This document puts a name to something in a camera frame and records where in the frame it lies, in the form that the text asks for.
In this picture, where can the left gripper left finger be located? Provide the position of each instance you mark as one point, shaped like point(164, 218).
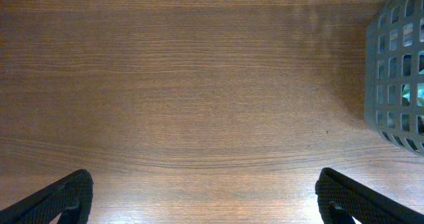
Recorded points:
point(69, 199)

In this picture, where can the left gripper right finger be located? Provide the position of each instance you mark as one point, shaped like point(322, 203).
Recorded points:
point(343, 200)

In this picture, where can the grey plastic basket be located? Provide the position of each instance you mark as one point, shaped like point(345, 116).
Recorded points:
point(394, 56)

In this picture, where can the teal packet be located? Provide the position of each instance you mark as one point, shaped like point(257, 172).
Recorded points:
point(405, 95)

